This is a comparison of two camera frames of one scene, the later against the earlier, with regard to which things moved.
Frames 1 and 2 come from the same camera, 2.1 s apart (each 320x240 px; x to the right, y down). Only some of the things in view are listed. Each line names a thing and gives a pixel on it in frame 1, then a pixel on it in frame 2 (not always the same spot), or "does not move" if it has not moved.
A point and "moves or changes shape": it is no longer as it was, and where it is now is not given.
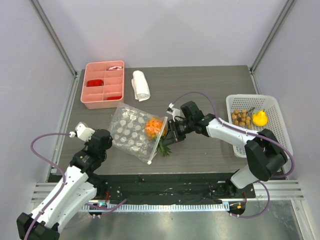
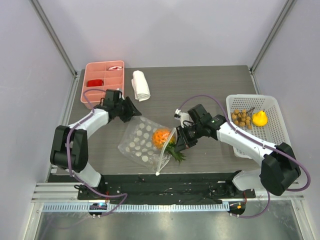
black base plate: [172, 188] does not move
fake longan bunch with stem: [242, 118] does not move
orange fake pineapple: [152, 127] moves or changes shape
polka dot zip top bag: [127, 124] moves or changes shape
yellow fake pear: [260, 118] does not move
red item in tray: [95, 82] does not move
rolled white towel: [140, 86] does not move
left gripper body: [109, 143] → [120, 107]
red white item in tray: [116, 68] does not move
